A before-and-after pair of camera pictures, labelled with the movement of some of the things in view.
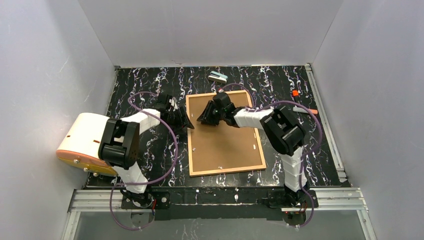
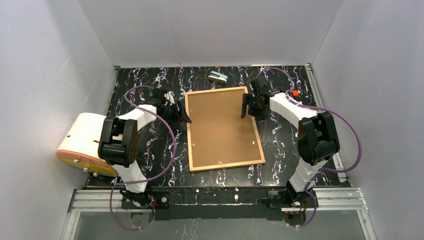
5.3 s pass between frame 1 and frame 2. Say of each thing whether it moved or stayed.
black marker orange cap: stayed
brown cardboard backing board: stayed
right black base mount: stayed
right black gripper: moved
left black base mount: stayed
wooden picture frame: moved
